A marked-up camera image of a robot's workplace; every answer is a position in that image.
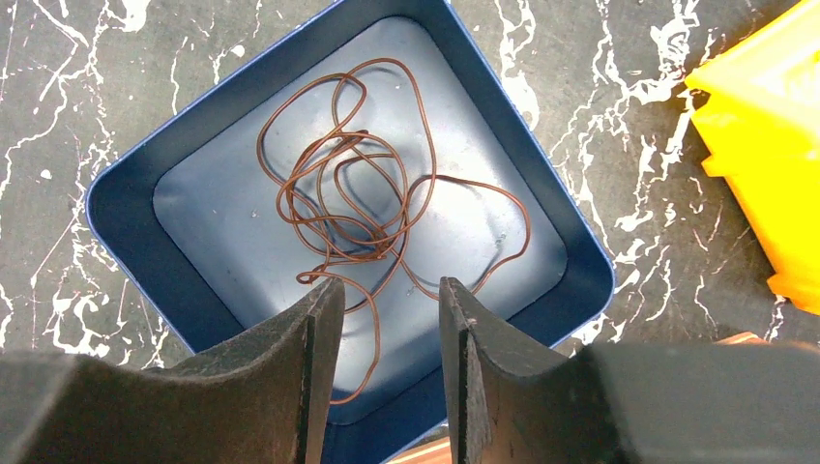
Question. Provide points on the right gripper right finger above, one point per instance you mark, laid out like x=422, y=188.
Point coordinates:
x=511, y=399

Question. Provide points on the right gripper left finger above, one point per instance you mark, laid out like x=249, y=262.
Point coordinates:
x=262, y=396

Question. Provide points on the pink desk organizer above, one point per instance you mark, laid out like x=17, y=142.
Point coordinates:
x=435, y=452

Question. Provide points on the dark blue plastic bin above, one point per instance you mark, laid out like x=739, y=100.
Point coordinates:
x=191, y=218

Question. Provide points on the yellow plastic bin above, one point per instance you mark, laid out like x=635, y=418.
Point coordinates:
x=761, y=126

